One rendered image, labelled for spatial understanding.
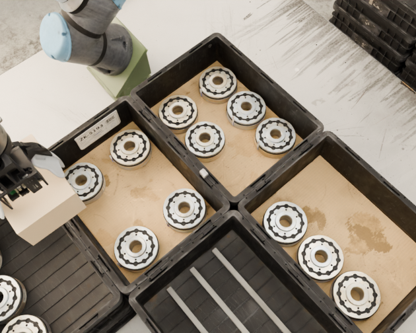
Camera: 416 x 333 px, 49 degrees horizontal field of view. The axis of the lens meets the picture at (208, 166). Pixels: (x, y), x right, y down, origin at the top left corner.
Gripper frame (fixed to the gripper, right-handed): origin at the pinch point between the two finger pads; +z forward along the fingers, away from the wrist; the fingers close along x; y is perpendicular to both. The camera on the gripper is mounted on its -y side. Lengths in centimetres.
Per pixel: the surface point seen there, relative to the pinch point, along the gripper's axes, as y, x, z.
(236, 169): 14, 40, 27
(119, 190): -0.6, 14.4, 27.0
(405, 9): -4, 138, 52
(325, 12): -52, 163, 111
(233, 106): 0, 51, 24
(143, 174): -0.3, 21.5, 27.1
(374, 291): 56, 44, 24
